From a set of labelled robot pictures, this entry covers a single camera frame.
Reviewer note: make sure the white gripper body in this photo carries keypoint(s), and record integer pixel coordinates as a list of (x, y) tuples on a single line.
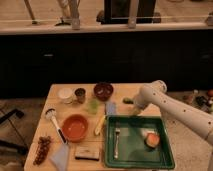
[(136, 110)]

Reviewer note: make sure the green chili pepper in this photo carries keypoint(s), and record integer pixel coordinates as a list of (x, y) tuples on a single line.
[(127, 100)]

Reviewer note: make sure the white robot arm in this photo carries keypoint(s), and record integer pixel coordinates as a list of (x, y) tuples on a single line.
[(196, 120)]

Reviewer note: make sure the dark red bowl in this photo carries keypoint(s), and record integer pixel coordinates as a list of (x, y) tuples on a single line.
[(103, 91)]

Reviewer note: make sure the orange-red bowl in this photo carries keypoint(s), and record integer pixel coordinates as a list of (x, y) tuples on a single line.
[(75, 128)]

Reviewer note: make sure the orange peach fruit toy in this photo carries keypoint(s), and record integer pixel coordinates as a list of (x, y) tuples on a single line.
[(152, 140)]

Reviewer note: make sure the yellow banana toy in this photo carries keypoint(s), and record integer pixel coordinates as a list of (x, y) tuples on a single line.
[(99, 125)]

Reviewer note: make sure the green plastic tray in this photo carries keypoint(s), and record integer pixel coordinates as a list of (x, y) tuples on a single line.
[(132, 148)]

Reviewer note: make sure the light green cloth piece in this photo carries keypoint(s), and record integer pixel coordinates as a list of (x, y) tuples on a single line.
[(92, 106)]

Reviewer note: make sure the metal cup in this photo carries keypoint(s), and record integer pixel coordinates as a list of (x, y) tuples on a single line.
[(80, 94)]

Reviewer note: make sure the brown wooden block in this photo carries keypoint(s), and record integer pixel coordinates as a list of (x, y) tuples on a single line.
[(87, 153)]

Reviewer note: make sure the white cup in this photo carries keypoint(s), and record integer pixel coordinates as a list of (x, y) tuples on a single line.
[(66, 95)]

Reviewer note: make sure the blue cloth napkin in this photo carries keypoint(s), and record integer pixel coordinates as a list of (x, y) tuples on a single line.
[(60, 158)]

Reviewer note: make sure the red grapes bunch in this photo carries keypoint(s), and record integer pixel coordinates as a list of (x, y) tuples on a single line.
[(42, 150)]

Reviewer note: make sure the white black-handled brush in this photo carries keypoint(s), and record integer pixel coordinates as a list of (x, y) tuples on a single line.
[(50, 114)]

